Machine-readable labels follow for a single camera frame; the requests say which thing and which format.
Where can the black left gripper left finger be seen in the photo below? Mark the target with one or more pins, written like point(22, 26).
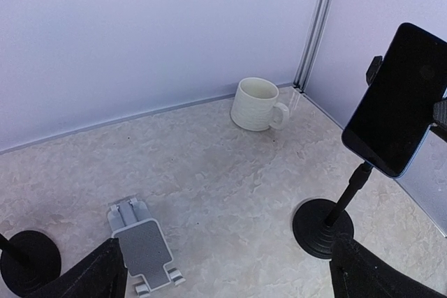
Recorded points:
point(102, 273)

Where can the white cup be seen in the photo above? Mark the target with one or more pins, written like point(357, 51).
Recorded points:
point(256, 106)

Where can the black phone blue edge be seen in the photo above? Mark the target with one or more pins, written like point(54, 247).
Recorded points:
point(395, 113)

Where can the right aluminium frame post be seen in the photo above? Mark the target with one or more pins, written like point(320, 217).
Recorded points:
point(314, 36)

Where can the white phone stand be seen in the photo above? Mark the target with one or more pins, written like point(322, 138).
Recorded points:
point(143, 245)

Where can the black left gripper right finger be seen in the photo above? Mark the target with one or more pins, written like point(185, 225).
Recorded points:
point(357, 272)

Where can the black round base phone stand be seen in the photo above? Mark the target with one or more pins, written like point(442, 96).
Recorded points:
point(29, 261)

